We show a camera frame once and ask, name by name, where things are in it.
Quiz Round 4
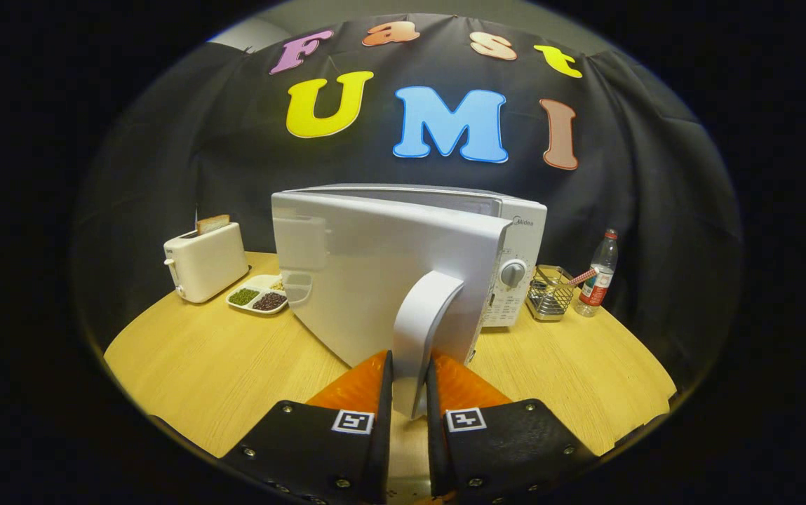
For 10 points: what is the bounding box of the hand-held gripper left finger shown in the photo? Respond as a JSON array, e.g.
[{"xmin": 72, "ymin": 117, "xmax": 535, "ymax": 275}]
[{"xmin": 220, "ymin": 349, "xmax": 395, "ymax": 505}]

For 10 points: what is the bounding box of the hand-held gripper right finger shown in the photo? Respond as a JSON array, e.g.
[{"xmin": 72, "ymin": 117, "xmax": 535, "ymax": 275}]
[{"xmin": 425, "ymin": 351, "xmax": 596, "ymax": 505}]

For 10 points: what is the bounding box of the white microwave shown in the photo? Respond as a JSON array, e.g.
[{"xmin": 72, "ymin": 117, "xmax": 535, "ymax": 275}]
[{"xmin": 271, "ymin": 184, "xmax": 548, "ymax": 420}]

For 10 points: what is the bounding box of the white divided bean dish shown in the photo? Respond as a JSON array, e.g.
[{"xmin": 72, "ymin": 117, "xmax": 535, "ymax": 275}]
[{"xmin": 226, "ymin": 274, "xmax": 290, "ymax": 315}]

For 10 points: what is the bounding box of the clear plastic water bottle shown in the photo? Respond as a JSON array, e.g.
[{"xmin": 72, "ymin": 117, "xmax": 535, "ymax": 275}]
[{"xmin": 575, "ymin": 229, "xmax": 619, "ymax": 318}]

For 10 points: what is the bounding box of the white toaster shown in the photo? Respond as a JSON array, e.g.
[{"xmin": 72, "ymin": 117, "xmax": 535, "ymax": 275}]
[{"xmin": 163, "ymin": 222, "xmax": 250, "ymax": 304}]

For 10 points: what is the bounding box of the metal wire basket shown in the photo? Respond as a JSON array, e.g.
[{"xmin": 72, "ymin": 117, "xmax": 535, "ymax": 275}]
[{"xmin": 526, "ymin": 265, "xmax": 579, "ymax": 322}]

